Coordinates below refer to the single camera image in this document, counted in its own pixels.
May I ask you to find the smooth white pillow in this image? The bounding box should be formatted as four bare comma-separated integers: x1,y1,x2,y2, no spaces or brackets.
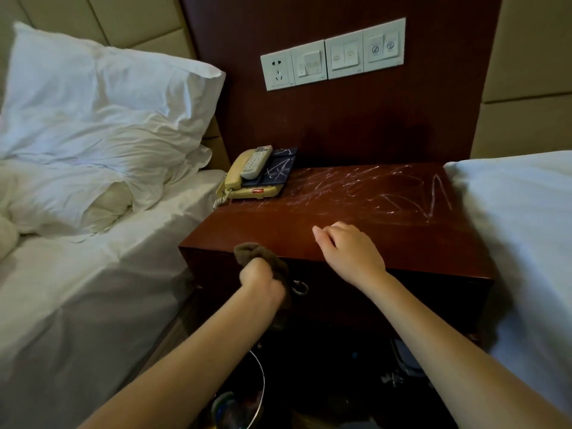
0,21,226,161

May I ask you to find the dark wooden nightstand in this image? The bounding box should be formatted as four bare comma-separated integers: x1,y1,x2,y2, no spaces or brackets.
178,163,497,335

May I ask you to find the person's left forearm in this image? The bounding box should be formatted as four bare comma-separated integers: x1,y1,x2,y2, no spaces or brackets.
78,290,287,429

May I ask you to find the yellow corded telephone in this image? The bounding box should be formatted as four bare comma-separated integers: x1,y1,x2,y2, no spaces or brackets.
215,149,287,201

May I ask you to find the brown cleaning cloth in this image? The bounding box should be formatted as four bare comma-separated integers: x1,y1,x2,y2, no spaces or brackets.
233,241,296,331

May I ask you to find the person's left hand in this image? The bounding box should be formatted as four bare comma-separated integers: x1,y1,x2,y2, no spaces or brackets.
239,257,288,311

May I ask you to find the white remote control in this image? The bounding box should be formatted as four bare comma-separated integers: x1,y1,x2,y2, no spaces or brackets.
240,145,274,181

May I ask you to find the white bed sheet mattress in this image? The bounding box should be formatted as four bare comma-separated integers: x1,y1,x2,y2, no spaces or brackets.
0,168,228,429

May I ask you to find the person's right forearm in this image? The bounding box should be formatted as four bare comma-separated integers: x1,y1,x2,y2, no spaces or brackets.
364,270,572,429

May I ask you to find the crumpled white duvet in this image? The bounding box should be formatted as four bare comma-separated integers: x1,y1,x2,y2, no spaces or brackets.
0,173,21,264

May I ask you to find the dark blue scribbled pouch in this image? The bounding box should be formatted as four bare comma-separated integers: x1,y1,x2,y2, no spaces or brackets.
242,147,299,188

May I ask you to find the white four-button switch panel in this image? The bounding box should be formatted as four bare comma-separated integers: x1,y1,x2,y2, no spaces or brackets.
324,17,407,80

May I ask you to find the beige padded headboard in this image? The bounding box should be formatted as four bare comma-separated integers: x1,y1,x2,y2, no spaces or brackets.
469,0,572,160

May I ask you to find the white socket and switch panel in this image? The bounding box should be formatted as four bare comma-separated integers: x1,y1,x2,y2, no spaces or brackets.
260,39,329,92

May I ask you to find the black metal-rimmed trash bin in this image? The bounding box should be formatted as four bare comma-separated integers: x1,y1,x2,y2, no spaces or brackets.
192,348,267,429

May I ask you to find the person's right hand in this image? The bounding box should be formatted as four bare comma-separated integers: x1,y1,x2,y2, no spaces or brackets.
312,221,388,289

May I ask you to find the crumpled white pillow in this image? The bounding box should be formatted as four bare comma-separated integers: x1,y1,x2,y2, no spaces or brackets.
0,125,213,237

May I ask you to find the white bed cover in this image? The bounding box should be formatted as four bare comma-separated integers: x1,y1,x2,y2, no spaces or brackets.
443,150,572,416

